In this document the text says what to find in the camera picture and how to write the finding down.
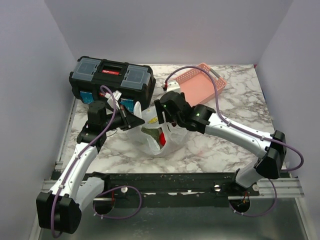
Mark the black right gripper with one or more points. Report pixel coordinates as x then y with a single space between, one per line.
159 110

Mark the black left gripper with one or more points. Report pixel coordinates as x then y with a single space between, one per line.
132 120

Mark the red fake apple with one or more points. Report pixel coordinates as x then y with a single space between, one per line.
162 139

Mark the white plastic bag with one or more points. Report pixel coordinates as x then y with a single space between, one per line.
176 136

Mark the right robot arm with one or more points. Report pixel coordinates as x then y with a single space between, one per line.
269 148

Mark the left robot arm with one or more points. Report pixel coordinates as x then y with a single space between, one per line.
60 209

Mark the green fake melon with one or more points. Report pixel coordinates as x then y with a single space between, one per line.
153 132

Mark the pink perforated plastic basket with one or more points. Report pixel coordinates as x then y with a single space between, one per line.
197 86

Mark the black toolbox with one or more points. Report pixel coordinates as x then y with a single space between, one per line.
136 83

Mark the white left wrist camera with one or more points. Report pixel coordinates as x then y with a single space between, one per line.
116 95

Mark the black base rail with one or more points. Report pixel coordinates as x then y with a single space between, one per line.
170 190

